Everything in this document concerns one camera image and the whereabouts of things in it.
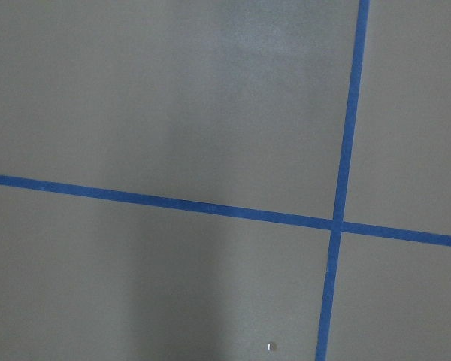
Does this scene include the blue tape grid lines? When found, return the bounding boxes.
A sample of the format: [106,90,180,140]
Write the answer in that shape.
[0,1,451,360]

